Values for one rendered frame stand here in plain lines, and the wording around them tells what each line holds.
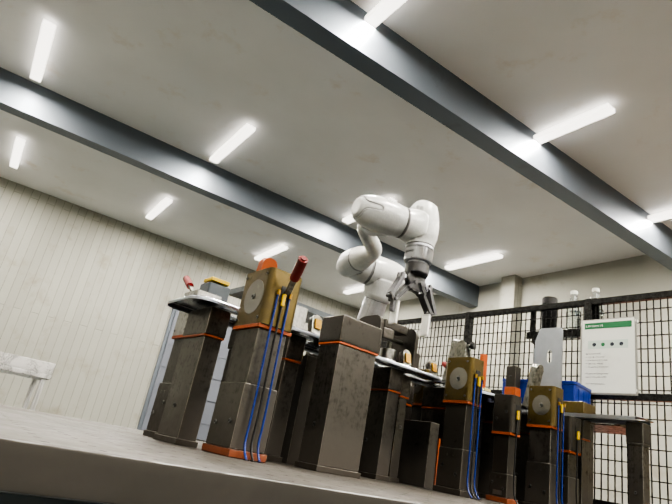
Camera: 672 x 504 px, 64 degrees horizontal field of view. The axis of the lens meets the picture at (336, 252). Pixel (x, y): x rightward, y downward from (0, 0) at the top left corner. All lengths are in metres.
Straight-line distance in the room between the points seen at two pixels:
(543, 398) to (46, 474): 1.48
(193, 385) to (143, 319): 10.19
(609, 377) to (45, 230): 10.19
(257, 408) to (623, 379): 1.65
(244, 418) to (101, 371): 10.14
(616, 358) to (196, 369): 1.72
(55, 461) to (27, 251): 10.70
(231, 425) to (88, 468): 0.54
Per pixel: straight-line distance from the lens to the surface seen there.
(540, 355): 2.24
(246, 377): 1.04
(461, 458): 1.48
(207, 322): 1.20
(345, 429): 1.21
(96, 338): 11.14
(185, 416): 1.18
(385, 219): 1.64
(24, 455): 0.52
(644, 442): 1.88
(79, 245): 11.33
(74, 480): 0.53
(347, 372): 1.21
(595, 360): 2.45
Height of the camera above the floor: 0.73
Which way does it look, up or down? 21 degrees up
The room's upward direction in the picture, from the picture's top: 11 degrees clockwise
